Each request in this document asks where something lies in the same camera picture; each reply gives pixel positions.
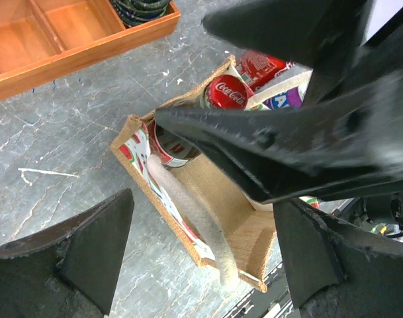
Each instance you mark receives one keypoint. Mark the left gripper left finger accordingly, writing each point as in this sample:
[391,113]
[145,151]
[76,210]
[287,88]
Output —
[70,269]

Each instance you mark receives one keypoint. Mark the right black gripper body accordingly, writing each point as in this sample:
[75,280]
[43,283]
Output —
[368,50]

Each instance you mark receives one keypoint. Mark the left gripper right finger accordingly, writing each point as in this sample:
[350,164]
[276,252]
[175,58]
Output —
[335,269]

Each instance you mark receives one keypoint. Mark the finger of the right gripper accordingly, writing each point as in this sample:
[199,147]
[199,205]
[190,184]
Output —
[346,147]
[310,32]

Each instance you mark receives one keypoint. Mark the glass cola bottle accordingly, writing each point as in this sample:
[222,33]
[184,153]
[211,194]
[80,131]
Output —
[168,139]

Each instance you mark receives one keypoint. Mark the burlap canvas watermelon bag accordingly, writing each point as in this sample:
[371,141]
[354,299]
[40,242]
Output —
[250,231]

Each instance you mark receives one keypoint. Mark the red cola can middle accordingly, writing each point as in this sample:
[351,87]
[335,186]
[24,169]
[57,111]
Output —
[257,69]

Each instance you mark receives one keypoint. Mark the purple Fanta can near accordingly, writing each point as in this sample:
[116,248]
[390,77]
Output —
[291,98]

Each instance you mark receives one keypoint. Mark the wooden compartment tray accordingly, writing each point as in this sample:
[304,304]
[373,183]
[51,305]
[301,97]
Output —
[41,41]

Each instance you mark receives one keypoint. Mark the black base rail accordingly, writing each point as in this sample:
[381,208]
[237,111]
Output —
[276,302]

